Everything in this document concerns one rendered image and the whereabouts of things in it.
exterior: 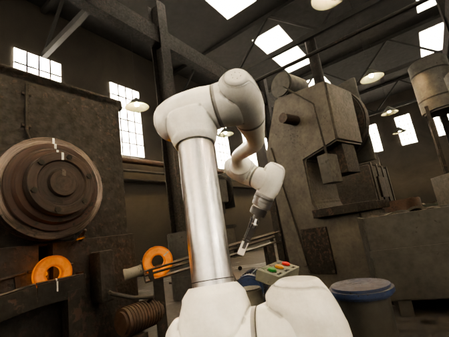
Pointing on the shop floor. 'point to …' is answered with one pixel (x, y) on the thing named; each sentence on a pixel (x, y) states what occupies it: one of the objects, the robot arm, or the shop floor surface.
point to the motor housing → (137, 318)
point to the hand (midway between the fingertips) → (242, 247)
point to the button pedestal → (264, 276)
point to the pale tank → (431, 92)
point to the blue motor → (248, 279)
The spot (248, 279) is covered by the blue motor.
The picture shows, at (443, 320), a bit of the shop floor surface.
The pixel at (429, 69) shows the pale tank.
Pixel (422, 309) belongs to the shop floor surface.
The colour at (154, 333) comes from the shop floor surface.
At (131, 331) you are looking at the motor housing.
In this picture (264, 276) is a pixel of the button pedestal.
